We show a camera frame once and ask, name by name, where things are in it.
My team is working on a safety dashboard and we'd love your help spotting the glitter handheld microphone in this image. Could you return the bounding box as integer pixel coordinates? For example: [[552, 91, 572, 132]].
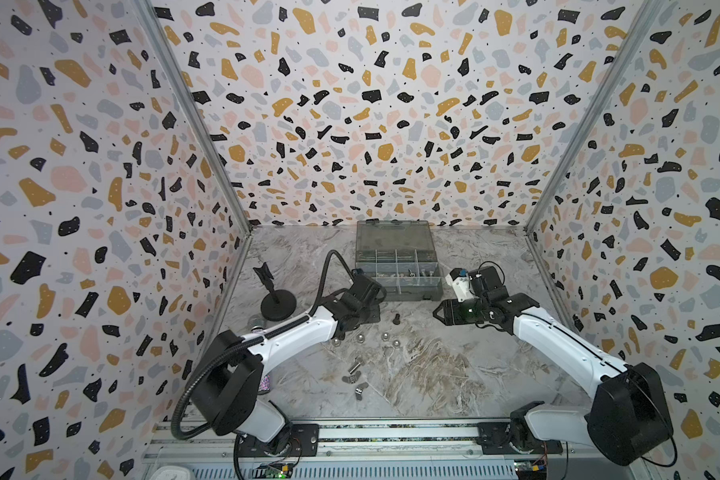
[[251, 319, 271, 396]]

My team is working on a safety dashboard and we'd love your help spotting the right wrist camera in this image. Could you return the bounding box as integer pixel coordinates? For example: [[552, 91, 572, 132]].
[[445, 268, 476, 302]]

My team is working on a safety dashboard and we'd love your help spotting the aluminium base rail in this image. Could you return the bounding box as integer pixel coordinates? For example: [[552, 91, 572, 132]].
[[142, 418, 660, 479]]

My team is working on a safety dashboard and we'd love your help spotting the black corrugated cable hose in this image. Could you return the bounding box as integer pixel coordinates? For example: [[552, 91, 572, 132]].
[[170, 250, 356, 441]]

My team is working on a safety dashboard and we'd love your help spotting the green circuit board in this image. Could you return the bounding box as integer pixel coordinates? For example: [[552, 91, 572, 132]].
[[253, 463, 294, 479]]

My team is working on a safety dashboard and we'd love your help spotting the black microphone stand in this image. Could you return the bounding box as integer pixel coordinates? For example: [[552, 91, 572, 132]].
[[253, 262, 297, 322]]

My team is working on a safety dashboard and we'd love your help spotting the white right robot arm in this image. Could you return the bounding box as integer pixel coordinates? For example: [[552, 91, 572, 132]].
[[433, 262, 674, 466]]

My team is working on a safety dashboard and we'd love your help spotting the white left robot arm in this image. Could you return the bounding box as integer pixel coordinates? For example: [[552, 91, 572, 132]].
[[171, 273, 386, 443]]

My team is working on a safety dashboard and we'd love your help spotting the grey compartment organizer box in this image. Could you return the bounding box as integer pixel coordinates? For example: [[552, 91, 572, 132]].
[[355, 219, 443, 302]]

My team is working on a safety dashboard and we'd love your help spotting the silver bolt near rail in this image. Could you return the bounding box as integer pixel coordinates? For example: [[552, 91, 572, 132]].
[[354, 382, 369, 401]]

